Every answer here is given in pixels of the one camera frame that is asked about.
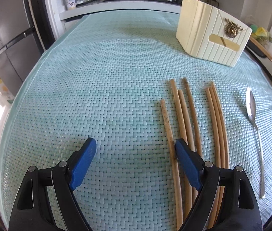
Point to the cream ribbed utensil holder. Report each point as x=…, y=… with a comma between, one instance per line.
x=198, y=31

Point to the white kitchen counter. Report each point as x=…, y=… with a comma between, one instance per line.
x=116, y=6

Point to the grey refrigerator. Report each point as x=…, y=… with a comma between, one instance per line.
x=8, y=28

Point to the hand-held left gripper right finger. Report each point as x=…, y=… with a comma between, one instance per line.
x=188, y=166

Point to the yellow carton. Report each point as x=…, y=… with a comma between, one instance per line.
x=3, y=89

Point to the green and yellow sponges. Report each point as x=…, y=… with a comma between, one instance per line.
x=262, y=35

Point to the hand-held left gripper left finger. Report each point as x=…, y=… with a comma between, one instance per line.
x=83, y=163

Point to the group of wooden chopsticks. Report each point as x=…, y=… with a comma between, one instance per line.
x=218, y=134

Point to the teal woven table mat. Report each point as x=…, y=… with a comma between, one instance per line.
x=102, y=89

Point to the metal spoon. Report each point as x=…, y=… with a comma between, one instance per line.
x=251, y=108

